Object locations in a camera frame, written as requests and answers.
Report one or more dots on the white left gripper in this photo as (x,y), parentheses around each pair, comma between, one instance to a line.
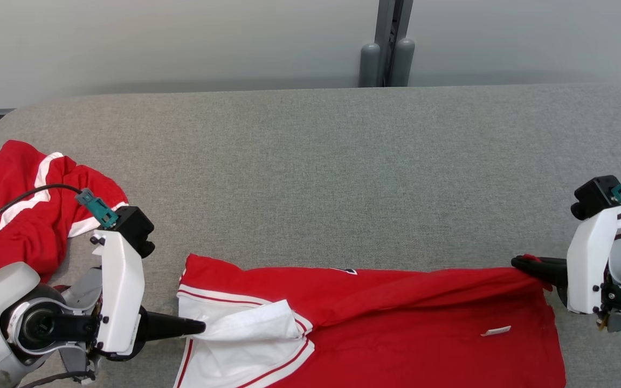
(122,291)

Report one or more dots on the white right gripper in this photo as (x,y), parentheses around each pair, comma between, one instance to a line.
(588,264)

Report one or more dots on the red jersey shirt white sleeves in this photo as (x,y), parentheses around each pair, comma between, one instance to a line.
(397,323)

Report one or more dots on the red shorts white stripe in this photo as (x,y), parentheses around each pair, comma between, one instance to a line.
(19,242)

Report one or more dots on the grey cylindrical partition foot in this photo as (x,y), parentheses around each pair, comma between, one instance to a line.
(404,62)
(370,67)

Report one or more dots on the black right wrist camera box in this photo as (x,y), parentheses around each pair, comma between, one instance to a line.
(593,196)

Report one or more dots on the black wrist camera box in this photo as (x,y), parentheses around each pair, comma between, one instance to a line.
(135,226)
(593,196)

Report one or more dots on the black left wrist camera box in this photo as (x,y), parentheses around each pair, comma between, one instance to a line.
(135,226)

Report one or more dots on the grey partition post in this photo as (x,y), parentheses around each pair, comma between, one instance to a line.
(385,27)

